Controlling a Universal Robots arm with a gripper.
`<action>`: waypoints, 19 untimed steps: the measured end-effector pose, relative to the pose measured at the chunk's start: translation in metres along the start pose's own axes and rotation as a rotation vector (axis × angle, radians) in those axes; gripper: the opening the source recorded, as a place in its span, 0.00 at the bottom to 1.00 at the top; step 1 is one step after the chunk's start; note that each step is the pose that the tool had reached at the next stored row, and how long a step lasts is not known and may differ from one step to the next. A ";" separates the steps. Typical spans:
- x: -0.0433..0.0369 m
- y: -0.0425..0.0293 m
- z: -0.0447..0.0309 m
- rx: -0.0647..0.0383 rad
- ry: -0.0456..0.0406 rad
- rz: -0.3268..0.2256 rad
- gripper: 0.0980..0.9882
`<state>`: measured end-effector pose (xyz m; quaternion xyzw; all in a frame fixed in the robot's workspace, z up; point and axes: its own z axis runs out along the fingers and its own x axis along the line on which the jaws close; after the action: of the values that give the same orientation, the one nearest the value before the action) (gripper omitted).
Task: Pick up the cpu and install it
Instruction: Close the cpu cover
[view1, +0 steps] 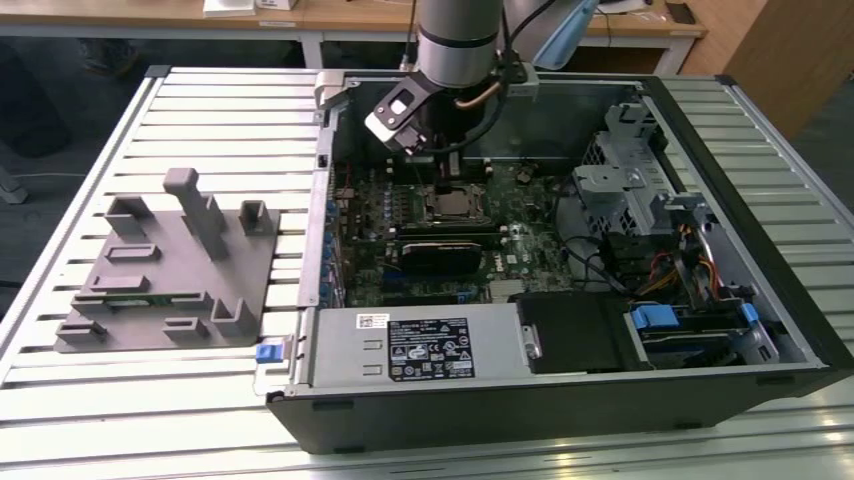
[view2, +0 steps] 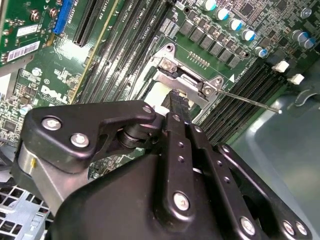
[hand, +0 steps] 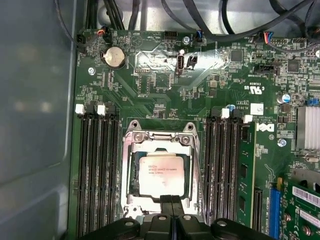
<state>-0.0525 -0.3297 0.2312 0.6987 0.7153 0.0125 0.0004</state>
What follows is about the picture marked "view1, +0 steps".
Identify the black graphics card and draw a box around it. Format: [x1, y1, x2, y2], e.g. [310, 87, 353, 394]
[398, 241, 484, 274]

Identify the grey power supply unit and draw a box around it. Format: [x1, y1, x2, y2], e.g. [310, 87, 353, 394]
[311, 304, 536, 390]

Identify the black expansion slot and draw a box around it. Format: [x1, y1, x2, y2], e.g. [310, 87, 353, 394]
[383, 292, 462, 307]

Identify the silver heat sink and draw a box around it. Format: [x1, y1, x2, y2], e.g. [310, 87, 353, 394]
[490, 278, 530, 304]

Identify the white cardboard box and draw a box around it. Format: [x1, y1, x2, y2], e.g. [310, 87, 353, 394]
[202, 0, 259, 19]

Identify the blue disk carrier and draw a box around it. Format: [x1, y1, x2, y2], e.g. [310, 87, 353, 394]
[625, 303, 736, 369]

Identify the yellow and red wire bundle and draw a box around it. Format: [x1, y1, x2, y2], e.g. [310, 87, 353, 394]
[633, 223, 728, 301]

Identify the black camera cable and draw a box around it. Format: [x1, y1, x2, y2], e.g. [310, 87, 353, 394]
[453, 0, 560, 154]

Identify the silver CPU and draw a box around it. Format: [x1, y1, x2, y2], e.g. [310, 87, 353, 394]
[437, 192, 477, 215]

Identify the CPU socket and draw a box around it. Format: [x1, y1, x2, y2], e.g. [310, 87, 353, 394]
[417, 183, 493, 224]

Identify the silver drive cage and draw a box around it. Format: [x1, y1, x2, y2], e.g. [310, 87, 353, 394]
[570, 102, 677, 236]

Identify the wooden cabinet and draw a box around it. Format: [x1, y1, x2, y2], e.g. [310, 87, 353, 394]
[680, 0, 854, 136]

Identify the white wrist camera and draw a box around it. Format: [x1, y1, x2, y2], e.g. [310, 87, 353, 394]
[363, 74, 443, 157]

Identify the black PC case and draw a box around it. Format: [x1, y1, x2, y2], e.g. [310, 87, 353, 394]
[266, 69, 853, 456]

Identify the green motherboard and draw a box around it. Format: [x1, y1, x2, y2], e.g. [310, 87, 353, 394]
[325, 159, 582, 309]

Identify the black plastic bay cover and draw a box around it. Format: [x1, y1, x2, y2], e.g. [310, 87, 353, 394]
[510, 292, 654, 376]

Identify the black phone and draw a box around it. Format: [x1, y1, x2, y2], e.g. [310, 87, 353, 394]
[665, 0, 700, 24]

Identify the metal socket cover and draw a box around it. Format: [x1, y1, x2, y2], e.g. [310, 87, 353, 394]
[423, 184, 489, 223]

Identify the grey parts rack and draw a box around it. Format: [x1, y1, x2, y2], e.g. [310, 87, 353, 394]
[53, 167, 282, 355]

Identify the green RAM stick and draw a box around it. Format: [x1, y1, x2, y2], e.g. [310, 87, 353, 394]
[99, 293, 210, 307]

